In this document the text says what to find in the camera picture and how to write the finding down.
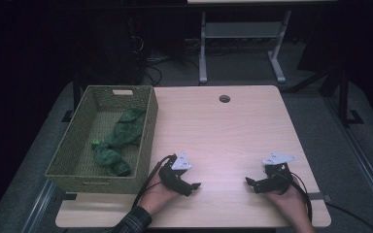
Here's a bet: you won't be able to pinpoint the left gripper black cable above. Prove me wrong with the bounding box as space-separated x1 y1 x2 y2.
131 154 176 210

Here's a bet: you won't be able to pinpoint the grey metal table frame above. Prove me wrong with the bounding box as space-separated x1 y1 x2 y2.
198 9 292 85

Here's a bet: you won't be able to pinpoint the black metal stand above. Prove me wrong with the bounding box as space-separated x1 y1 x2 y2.
285 62 365 128

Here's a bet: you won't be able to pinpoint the grey tape strip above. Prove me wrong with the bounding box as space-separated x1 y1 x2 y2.
306 191 333 204

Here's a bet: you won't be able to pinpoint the person's right hand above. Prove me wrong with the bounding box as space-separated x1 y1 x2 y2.
265 184 309 224

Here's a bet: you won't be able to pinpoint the metal floor rail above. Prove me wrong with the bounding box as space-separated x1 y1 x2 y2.
322 96 373 225
19 179 58 233

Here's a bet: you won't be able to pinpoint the tangled black cables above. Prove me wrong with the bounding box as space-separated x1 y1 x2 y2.
141 53 173 87

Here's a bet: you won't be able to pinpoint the green fleece garment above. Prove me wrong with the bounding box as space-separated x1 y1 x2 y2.
90 107 148 178

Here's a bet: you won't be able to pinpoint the person's left hand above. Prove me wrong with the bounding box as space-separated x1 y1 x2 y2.
138 174 178 216

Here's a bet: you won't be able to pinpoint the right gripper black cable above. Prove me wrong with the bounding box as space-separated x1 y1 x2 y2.
283 171 314 223

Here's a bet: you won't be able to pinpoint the thin black cable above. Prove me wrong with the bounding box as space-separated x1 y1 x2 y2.
323 201 373 233

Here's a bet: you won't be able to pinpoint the dark computer tower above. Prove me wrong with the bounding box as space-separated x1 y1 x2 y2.
77 13 146 87

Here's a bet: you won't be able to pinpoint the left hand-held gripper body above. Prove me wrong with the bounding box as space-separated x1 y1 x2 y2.
157 150 194 189

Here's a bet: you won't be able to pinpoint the green woven basket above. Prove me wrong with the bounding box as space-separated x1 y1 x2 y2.
44 84 159 195

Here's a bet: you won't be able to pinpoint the black metal post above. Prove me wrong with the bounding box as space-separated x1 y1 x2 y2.
60 69 83 124

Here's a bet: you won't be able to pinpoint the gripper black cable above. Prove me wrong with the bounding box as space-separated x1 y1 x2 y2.
131 154 176 210
283 171 314 223

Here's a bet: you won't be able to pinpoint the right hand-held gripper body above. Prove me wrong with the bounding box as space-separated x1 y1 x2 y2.
261 151 298 195

